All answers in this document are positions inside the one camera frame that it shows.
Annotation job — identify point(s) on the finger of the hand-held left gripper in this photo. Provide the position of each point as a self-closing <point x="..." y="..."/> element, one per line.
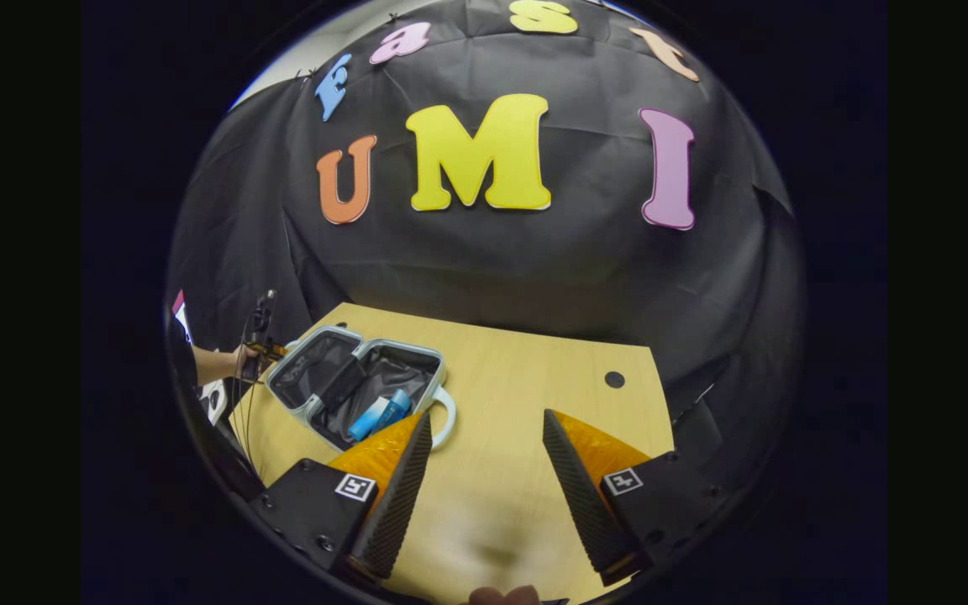
<point x="274" y="348"/>

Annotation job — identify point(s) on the blue capped skincare bottle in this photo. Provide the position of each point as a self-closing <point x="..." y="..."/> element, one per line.
<point x="366" y="420"/>

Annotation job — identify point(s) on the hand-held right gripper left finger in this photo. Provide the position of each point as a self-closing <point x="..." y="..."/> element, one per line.
<point x="400" y="504"/>

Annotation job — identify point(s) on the black backdrop cloth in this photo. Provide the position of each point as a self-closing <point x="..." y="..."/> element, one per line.
<point x="492" y="269"/>

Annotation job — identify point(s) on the pale blue hard-shell suitcase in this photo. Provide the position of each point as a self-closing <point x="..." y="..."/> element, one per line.
<point x="324" y="378"/>

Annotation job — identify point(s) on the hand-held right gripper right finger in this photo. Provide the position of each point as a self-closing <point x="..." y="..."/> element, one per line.
<point x="581" y="504"/>

